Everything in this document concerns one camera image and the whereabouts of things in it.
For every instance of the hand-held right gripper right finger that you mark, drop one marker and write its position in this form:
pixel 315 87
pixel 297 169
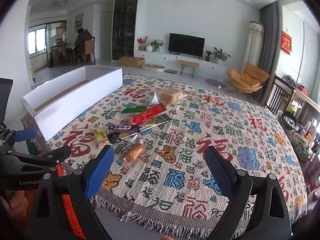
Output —
pixel 217 175

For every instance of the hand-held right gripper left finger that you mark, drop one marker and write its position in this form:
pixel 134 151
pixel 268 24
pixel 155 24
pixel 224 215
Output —
pixel 100 172

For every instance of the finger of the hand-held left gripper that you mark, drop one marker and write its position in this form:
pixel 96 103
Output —
pixel 50 155
pixel 23 134

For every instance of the pale green snack packet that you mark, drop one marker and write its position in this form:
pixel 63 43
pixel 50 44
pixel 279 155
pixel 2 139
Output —
pixel 100 137

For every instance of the dark printed snack packet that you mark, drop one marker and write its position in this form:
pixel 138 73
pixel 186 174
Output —
pixel 117 138

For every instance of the orange bread roll packet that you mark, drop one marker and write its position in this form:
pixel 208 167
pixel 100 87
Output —
pixel 135 152

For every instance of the black snack bar packet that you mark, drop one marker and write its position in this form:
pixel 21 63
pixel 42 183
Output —
pixel 122 128

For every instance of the long white cardboard box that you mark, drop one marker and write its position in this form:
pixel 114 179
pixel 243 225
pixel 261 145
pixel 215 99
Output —
pixel 75 105

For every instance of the long clear snack packet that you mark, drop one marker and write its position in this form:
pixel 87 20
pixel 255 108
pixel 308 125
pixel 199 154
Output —
pixel 117 117

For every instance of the black and yellow snack packet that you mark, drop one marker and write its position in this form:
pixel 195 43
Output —
pixel 156 122

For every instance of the red snack packet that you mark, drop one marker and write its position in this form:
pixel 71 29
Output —
pixel 150 112

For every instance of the bread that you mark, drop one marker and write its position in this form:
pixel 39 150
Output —
pixel 171 96

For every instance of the silver snack packet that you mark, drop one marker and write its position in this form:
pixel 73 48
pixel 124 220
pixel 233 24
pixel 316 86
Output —
pixel 155 98

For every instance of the printed woven blanket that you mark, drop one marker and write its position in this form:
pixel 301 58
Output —
pixel 200 120

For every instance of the dining table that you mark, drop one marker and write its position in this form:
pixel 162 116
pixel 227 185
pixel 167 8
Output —
pixel 62 51

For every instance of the purple round mat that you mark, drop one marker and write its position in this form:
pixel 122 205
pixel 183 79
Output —
pixel 213 82

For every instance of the glass sliding door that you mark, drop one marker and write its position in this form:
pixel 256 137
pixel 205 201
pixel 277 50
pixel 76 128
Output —
pixel 37 40

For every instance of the orange lounge chair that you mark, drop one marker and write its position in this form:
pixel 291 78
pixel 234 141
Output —
pixel 247 78

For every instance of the dark wooden chair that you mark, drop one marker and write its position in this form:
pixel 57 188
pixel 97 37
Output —
pixel 277 92

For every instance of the wooden dining chair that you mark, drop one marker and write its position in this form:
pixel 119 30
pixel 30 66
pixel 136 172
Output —
pixel 89 47

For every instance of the grey flat pad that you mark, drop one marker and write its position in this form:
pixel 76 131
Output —
pixel 170 71

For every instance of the wooden side table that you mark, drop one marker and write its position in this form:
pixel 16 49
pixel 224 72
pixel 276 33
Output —
pixel 300 96

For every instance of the wooden bench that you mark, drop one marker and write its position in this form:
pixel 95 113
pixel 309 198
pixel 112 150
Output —
pixel 188 63

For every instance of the beige round floor cushion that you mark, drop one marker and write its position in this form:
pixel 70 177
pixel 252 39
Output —
pixel 153 67

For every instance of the large potted plant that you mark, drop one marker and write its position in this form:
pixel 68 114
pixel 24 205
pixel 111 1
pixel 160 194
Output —
pixel 220 54

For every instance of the small potted plant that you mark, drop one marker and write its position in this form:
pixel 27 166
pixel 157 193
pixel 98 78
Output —
pixel 208 54

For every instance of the white television cabinet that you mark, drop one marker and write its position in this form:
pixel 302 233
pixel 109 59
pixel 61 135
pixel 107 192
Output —
pixel 160 57

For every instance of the white round vase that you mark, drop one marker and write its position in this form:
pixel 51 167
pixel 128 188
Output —
pixel 149 48

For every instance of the black television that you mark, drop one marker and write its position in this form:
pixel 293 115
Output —
pixel 186 43

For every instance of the ceiling lamp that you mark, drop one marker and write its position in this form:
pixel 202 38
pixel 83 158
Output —
pixel 60 3

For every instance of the covered standing air conditioner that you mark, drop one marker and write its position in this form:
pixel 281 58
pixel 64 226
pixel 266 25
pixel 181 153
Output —
pixel 255 42

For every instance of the red flowers in vase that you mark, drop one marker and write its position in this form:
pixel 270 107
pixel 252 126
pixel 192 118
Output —
pixel 142 41

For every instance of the green flowering plant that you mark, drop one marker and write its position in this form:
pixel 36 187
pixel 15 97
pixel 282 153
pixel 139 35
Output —
pixel 157 44

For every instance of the grey curtain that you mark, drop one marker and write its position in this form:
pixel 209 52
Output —
pixel 268 42

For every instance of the tall black cabinet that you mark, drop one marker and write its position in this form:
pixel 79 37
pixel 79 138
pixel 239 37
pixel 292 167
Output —
pixel 125 25

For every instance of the wall picture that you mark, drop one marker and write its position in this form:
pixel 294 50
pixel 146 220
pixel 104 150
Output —
pixel 78 21

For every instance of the red wall hanging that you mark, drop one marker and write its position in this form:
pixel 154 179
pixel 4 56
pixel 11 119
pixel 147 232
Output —
pixel 286 42

